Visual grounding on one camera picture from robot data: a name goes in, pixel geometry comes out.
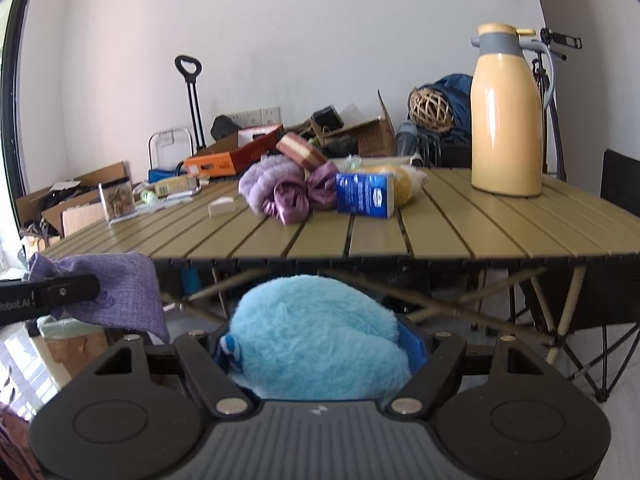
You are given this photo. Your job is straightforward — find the purple cloth pouch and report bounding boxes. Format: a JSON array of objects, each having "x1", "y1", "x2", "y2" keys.
[{"x1": 27, "y1": 252, "x2": 171, "y2": 343}]

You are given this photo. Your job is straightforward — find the small beige box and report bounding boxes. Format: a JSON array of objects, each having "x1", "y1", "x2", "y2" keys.
[{"x1": 154, "y1": 175, "x2": 201, "y2": 197}]

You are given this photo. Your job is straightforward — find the purple fluffy headband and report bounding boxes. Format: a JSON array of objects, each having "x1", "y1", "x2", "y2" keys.
[{"x1": 238, "y1": 155, "x2": 307, "y2": 216}]

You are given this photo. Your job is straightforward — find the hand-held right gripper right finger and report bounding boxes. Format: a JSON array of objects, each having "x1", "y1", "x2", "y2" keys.
[{"x1": 387, "y1": 316, "x2": 548, "y2": 418}]

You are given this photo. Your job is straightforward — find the black trolley handle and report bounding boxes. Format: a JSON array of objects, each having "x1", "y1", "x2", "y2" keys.
[{"x1": 174, "y1": 55, "x2": 207, "y2": 153}]

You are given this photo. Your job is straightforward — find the open brown cardboard box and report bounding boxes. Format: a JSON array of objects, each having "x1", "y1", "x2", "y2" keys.
[{"x1": 320, "y1": 90, "x2": 397, "y2": 157}]

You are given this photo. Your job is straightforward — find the flat cardboard boxes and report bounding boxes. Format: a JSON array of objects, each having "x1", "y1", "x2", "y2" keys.
[{"x1": 15, "y1": 161, "x2": 133, "y2": 238}]

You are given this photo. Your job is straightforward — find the black luggage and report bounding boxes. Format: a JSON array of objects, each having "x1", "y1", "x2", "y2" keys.
[{"x1": 422, "y1": 140, "x2": 473, "y2": 168}]

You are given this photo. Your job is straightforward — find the blue fabric bag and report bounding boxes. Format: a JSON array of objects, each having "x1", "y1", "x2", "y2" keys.
[{"x1": 420, "y1": 73, "x2": 473, "y2": 143}]

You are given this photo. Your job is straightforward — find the grey water bottle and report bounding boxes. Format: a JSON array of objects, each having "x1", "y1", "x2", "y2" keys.
[{"x1": 395, "y1": 120, "x2": 420, "y2": 158}]

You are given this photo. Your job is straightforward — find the yellow white plush sheep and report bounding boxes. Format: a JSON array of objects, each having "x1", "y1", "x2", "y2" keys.
[{"x1": 365, "y1": 164, "x2": 428, "y2": 206}]

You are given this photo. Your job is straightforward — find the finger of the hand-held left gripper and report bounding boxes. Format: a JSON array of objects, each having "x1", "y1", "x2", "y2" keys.
[{"x1": 0, "y1": 274, "x2": 101, "y2": 308}]

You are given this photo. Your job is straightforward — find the small black box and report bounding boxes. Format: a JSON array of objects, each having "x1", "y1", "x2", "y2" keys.
[{"x1": 311, "y1": 105, "x2": 346, "y2": 133}]

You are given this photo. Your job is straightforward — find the clear snack jar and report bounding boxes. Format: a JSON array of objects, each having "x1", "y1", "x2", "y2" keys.
[{"x1": 98, "y1": 177, "x2": 137, "y2": 223}]

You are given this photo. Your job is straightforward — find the black tripod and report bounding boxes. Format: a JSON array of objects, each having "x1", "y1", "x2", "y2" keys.
[{"x1": 531, "y1": 27, "x2": 583, "y2": 181}]

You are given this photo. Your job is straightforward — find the pink white layered sponge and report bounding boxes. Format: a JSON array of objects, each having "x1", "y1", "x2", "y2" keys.
[{"x1": 276, "y1": 131, "x2": 328, "y2": 171}]

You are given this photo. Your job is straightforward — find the purple satin bow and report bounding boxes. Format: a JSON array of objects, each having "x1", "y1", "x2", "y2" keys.
[{"x1": 262, "y1": 161, "x2": 341, "y2": 226}]

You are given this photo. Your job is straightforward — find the black jacket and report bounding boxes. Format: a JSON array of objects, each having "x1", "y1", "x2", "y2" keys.
[{"x1": 320, "y1": 137, "x2": 361, "y2": 158}]

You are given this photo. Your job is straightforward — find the black folding chair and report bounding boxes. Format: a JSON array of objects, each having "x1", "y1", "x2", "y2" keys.
[{"x1": 520, "y1": 149, "x2": 640, "y2": 403}]

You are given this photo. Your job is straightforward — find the black cloth bag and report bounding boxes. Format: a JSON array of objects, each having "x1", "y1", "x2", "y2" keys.
[{"x1": 210, "y1": 115, "x2": 243, "y2": 143}]

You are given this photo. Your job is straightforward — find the orange cardboard box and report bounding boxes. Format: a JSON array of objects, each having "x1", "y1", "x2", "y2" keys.
[{"x1": 183, "y1": 124, "x2": 285, "y2": 180}]

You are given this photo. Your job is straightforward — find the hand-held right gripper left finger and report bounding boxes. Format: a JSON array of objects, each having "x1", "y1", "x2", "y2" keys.
[{"x1": 92, "y1": 331, "x2": 251, "y2": 418}]

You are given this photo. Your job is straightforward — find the blue fluffy plush toy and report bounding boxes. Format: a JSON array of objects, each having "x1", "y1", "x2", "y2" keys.
[{"x1": 227, "y1": 275, "x2": 412, "y2": 403}]

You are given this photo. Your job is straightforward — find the blue carton box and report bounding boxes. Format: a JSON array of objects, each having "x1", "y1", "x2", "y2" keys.
[{"x1": 335, "y1": 171, "x2": 397, "y2": 220}]

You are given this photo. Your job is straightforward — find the yellow thermos jug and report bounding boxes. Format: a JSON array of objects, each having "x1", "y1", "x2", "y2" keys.
[{"x1": 470, "y1": 22, "x2": 556, "y2": 197}]

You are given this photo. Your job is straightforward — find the red patterned rug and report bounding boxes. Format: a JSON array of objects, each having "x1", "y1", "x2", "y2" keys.
[{"x1": 0, "y1": 402, "x2": 46, "y2": 480}]

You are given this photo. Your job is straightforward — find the wicker ball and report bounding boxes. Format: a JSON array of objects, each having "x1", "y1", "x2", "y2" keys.
[{"x1": 408, "y1": 86, "x2": 456, "y2": 131}]

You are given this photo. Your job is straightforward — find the white metal rack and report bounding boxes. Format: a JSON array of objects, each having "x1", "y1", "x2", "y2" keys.
[{"x1": 147, "y1": 127, "x2": 195, "y2": 171}]

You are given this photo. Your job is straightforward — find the white tissue sheet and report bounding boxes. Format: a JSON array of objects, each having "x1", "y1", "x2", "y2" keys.
[{"x1": 135, "y1": 195, "x2": 193, "y2": 209}]

